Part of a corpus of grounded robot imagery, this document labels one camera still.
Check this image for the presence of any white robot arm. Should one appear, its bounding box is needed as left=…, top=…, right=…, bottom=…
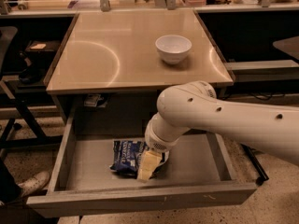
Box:
left=137, top=81, right=299, bottom=181

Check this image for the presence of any white shoe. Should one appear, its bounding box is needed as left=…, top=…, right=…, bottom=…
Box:
left=19, top=171, right=50, bottom=198

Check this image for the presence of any blue chip bag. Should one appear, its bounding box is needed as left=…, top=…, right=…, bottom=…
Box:
left=109, top=139, right=170, bottom=178

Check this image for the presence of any paper label under counter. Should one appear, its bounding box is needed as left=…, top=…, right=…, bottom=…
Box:
left=84, top=94, right=102, bottom=107

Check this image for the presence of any grey open drawer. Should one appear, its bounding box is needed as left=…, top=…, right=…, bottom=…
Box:
left=27, top=102, right=257, bottom=217

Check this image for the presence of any black table leg bar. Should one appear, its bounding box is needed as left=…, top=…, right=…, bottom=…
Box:
left=241, top=145, right=269, bottom=186

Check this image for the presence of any grey cabinet with counter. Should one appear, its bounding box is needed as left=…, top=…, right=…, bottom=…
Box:
left=47, top=8, right=234, bottom=119

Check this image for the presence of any white ceramic bowl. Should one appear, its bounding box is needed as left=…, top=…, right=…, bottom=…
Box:
left=155, top=35, right=192, bottom=64

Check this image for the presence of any black desk frame left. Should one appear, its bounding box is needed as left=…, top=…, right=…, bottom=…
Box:
left=0, top=79, right=64, bottom=151

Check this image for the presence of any black box on shelf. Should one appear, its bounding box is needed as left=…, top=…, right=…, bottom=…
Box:
left=25, top=40, right=60, bottom=53

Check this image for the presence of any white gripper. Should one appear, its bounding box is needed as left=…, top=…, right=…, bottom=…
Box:
left=137, top=119, right=178, bottom=181

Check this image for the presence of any grey office chair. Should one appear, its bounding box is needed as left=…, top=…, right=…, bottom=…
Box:
left=0, top=26, right=18, bottom=76

